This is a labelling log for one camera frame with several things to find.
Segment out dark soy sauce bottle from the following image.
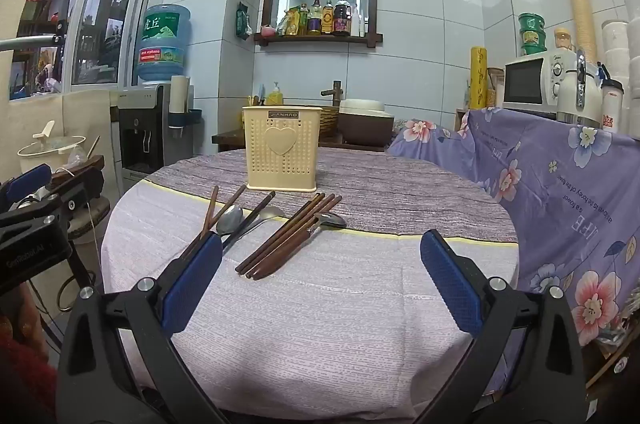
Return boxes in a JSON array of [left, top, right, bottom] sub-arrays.
[[333, 0, 352, 37]]

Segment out white plastic bucket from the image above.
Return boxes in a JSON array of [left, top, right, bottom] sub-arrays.
[[17, 120, 87, 175]]

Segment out cream perforated utensil holder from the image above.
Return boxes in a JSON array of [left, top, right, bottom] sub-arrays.
[[242, 105, 323, 193]]

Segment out green container stack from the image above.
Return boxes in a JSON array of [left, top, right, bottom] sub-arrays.
[[517, 12, 548, 56]]

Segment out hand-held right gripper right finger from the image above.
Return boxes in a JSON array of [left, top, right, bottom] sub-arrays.
[[419, 229, 587, 424]]

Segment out yellow oil packet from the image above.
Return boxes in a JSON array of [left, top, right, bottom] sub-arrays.
[[282, 6, 303, 37]]

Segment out stacks of white cups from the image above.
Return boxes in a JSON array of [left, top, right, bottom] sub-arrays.
[[600, 0, 640, 129]]

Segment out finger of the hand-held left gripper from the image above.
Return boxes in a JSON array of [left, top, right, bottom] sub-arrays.
[[0, 164, 53, 207], [47, 166, 106, 225]]

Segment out woven basin sink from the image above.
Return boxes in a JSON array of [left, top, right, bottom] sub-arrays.
[[320, 104, 343, 139]]

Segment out purple label bottle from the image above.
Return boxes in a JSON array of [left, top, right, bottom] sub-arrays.
[[307, 0, 323, 36]]

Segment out blue cup holder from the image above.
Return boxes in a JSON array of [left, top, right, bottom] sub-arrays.
[[167, 109, 203, 131]]

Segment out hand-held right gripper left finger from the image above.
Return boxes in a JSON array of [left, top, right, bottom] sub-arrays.
[[56, 231, 226, 424]]

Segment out brown white rice cooker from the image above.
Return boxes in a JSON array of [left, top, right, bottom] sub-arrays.
[[338, 98, 396, 147]]

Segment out blue water jug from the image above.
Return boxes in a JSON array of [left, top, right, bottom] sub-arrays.
[[134, 4, 192, 85]]

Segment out white microwave oven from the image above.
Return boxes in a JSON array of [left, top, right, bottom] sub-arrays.
[[501, 50, 583, 119]]

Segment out white bottle red label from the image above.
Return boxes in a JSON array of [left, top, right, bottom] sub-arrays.
[[600, 78, 625, 133]]

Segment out white thermos kettle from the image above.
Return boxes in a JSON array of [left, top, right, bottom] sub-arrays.
[[556, 51, 603, 129]]

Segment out yellow patterned roll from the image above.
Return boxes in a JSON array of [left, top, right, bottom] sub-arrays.
[[469, 46, 488, 109]]

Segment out purple striped tablecloth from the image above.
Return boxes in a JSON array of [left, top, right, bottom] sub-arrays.
[[100, 147, 521, 420]]

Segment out green wall packet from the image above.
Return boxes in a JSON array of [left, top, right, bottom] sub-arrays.
[[236, 2, 253, 39]]

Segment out wood framed mirror shelf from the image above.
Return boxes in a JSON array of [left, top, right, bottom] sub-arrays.
[[254, 0, 384, 49]]

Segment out purple floral cloth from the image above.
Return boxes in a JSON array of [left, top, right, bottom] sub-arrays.
[[387, 109, 640, 400]]

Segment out brown wooden chopstick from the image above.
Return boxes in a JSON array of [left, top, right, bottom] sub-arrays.
[[241, 193, 329, 277], [235, 192, 323, 273], [180, 184, 248, 261], [248, 195, 337, 279], [199, 185, 220, 242]]

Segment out water dispenser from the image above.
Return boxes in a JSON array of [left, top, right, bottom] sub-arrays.
[[117, 84, 173, 195]]

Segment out window frame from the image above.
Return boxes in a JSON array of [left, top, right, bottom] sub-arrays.
[[10, 0, 158, 102]]

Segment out wooden handled ladle spoon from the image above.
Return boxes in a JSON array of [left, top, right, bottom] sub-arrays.
[[252, 197, 344, 281]]

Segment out metal spoon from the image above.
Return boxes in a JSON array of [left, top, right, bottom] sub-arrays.
[[215, 205, 245, 237], [222, 205, 285, 249], [300, 211, 347, 241]]

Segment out black chopstick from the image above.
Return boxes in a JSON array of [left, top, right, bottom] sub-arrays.
[[221, 190, 277, 251]]

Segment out person's left forearm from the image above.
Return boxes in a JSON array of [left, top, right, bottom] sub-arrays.
[[0, 289, 58, 424]]

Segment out paper cup stack tube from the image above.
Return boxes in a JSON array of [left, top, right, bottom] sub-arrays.
[[169, 75, 191, 115]]

